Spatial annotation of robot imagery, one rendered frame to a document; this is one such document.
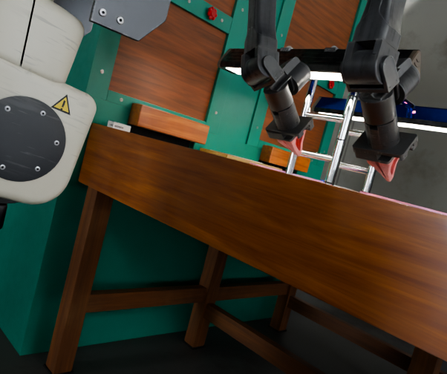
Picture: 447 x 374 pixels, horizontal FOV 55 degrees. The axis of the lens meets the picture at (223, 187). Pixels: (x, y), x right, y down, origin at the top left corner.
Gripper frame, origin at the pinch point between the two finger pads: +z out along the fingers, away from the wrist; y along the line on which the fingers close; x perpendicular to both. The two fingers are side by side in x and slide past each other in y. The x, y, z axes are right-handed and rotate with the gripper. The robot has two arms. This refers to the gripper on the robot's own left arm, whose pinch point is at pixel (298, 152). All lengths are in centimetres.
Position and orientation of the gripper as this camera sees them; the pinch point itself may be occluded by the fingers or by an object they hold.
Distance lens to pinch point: 110.1
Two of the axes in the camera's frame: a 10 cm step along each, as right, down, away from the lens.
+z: 3.7, 7.1, 6.0
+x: -6.2, 6.7, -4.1
